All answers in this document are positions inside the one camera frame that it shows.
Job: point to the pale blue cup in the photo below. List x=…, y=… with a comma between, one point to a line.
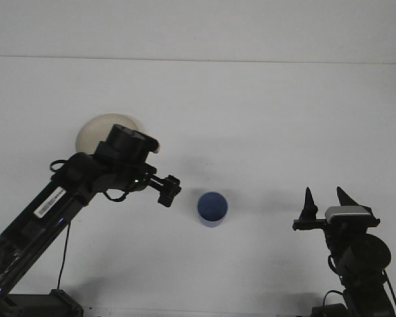
x=212, y=206

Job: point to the pale round plate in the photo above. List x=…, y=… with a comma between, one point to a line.
x=92, y=132

